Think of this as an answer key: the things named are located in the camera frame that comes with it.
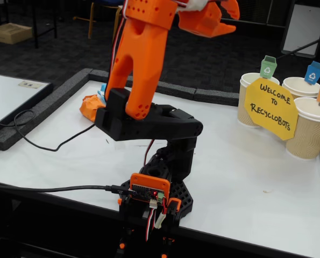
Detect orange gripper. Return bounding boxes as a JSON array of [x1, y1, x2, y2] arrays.
[[178, 0, 240, 38]]

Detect blue paper ball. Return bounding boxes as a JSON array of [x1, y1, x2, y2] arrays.
[[97, 83, 109, 104]]

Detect black robot base clamp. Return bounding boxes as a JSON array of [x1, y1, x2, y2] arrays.
[[116, 177, 194, 258]]

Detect green recycling bin label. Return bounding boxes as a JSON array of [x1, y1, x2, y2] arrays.
[[259, 55, 279, 80]]

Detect black foam border strip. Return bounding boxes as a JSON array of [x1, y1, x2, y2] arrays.
[[194, 88, 240, 107], [0, 68, 94, 151], [88, 68, 197, 98]]

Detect black slanted stand bar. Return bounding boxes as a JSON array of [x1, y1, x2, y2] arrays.
[[276, 37, 320, 60]]

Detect paper cup with green label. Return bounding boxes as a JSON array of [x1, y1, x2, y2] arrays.
[[237, 71, 280, 128]]

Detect paper cup with blue label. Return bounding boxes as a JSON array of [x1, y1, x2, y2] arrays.
[[282, 76, 320, 99]]

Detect yellow handwritten welcome sign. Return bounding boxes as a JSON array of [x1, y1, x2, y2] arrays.
[[243, 77, 299, 141]]

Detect blue recycling bin label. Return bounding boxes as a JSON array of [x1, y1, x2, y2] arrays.
[[304, 60, 320, 86]]

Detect gold-framed chair blue seat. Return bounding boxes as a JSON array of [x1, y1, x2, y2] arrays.
[[73, 0, 124, 49]]

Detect paper cup with orange label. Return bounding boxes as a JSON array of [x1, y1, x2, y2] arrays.
[[285, 97, 320, 160]]

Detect orange crumpled paper ball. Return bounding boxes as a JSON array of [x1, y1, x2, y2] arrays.
[[79, 94, 107, 122]]

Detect orange-cased controller board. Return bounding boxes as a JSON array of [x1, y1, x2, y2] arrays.
[[129, 173, 171, 203]]

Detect black metal table legs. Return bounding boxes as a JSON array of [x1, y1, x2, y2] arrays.
[[0, 0, 58, 49]]

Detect small handwritten paper sticker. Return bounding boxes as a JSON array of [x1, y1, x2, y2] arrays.
[[17, 80, 44, 89]]

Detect brown cardboard box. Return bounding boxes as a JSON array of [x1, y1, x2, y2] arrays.
[[0, 23, 33, 45]]

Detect standing white panel black frame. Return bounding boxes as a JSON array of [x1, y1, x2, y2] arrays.
[[280, 0, 320, 59]]

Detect red white black servo cable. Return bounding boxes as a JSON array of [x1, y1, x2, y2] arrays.
[[111, 0, 130, 71]]

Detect black controller USB cable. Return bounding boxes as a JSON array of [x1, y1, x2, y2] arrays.
[[0, 179, 131, 195]]

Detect thin black camera cable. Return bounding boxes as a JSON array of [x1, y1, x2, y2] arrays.
[[0, 109, 96, 152]]

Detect servo cable loop with connector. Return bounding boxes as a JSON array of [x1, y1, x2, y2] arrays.
[[145, 200, 168, 241]]

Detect white board with black frame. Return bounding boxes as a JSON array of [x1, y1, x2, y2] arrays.
[[0, 72, 54, 132]]

